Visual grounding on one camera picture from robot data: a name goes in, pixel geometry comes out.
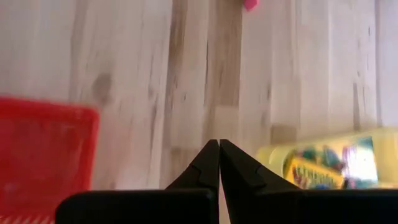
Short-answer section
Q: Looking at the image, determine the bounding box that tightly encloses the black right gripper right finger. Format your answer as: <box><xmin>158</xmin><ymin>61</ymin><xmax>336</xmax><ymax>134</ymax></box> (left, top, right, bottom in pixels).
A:
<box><xmin>220</xmin><ymin>139</ymin><xmax>398</xmax><ymax>224</ymax></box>

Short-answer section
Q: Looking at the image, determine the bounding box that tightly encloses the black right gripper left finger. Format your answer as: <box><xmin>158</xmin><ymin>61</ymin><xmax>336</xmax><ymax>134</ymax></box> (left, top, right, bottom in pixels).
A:
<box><xmin>55</xmin><ymin>139</ymin><xmax>220</xmax><ymax>224</ymax></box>

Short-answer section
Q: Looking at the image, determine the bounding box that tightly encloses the pink eraser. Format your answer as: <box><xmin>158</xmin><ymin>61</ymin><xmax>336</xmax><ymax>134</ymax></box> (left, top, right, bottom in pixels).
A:
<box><xmin>242</xmin><ymin>0</ymin><xmax>260</xmax><ymax>12</ymax></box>

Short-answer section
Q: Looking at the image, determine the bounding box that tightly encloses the yellow translucent plastic bin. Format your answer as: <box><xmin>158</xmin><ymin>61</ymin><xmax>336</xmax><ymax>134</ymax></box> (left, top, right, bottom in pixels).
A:
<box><xmin>255</xmin><ymin>126</ymin><xmax>398</xmax><ymax>191</ymax></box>

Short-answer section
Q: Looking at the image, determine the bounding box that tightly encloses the red slotted plastic basket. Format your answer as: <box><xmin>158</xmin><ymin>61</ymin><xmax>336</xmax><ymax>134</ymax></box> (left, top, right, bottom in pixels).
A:
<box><xmin>0</xmin><ymin>96</ymin><xmax>101</xmax><ymax>224</ymax></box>

